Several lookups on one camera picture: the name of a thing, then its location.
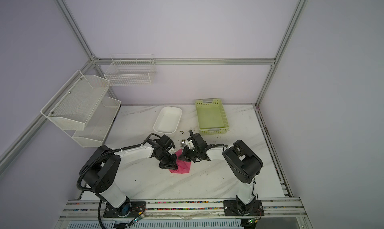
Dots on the aluminium frame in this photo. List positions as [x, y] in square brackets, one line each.
[17, 147]

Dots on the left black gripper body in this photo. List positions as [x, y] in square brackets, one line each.
[166, 161]

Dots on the white mesh lower shelf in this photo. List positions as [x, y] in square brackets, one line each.
[99, 125]

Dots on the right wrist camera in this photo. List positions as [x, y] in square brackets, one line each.
[189, 144]

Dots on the white plastic tray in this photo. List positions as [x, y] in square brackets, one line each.
[168, 120]

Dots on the green perforated plastic basket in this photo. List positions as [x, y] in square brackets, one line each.
[212, 118]

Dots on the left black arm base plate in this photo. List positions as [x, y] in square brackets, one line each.
[131, 210]

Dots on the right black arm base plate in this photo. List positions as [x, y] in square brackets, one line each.
[238, 208]

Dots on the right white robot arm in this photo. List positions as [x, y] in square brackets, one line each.
[243, 162]

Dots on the aluminium front rail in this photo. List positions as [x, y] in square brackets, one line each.
[188, 209]

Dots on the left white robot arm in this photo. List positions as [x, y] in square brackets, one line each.
[98, 175]

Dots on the white wire wall basket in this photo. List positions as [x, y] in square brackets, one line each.
[131, 69]

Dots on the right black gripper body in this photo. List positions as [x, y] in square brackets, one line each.
[191, 154]

